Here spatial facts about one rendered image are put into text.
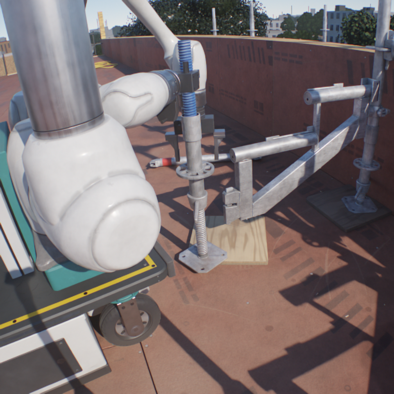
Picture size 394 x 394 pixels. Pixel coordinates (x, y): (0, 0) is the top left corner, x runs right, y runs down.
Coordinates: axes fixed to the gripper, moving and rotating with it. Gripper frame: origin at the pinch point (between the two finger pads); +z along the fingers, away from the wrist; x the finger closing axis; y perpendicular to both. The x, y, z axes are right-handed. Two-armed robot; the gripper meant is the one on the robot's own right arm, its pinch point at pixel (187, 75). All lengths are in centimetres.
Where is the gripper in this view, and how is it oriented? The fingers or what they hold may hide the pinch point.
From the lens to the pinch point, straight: 96.1
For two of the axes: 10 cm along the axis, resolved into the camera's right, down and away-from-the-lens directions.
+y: -0.7, -8.6, -5.1
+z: 3.1, -5.0, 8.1
